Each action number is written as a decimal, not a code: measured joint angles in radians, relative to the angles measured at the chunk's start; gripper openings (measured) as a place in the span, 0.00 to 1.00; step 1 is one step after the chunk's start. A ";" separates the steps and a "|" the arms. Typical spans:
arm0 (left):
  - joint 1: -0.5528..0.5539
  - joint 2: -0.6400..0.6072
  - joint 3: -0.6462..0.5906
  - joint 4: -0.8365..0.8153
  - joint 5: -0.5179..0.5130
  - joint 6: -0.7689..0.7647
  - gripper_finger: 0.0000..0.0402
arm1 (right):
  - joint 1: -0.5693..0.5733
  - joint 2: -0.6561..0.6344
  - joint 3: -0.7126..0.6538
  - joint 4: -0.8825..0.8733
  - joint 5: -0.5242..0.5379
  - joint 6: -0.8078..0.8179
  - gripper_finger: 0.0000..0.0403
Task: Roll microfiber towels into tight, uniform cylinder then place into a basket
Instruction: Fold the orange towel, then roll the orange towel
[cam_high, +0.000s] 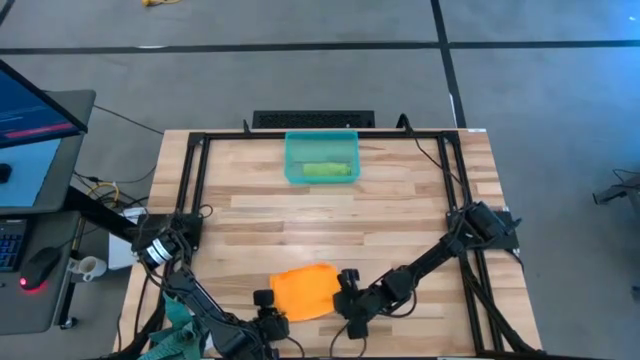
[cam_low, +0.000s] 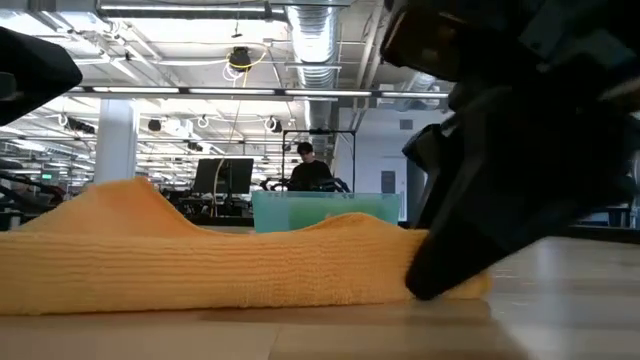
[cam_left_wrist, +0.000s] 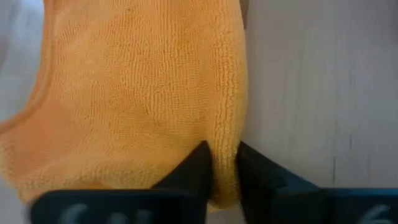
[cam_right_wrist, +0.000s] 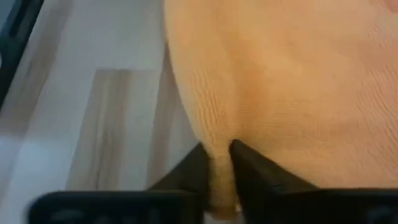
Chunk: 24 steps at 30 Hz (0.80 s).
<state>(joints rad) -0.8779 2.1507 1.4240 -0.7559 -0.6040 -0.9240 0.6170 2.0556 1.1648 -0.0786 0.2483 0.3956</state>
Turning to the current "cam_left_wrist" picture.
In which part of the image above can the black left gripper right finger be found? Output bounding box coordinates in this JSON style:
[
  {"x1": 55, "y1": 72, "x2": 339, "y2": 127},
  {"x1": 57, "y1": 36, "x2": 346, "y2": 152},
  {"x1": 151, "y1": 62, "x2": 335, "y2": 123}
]
[{"x1": 236, "y1": 141, "x2": 398, "y2": 224}]

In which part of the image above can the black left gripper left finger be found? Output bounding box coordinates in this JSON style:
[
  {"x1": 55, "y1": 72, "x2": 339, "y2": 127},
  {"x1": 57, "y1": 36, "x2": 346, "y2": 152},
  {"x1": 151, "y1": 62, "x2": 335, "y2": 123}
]
[{"x1": 29, "y1": 140, "x2": 214, "y2": 224}]

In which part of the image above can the orange microfiber towel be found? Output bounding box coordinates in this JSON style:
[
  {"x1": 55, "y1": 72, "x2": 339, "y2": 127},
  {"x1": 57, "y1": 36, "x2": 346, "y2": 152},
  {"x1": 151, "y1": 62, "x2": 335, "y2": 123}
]
[{"x1": 0, "y1": 0, "x2": 249, "y2": 213}]

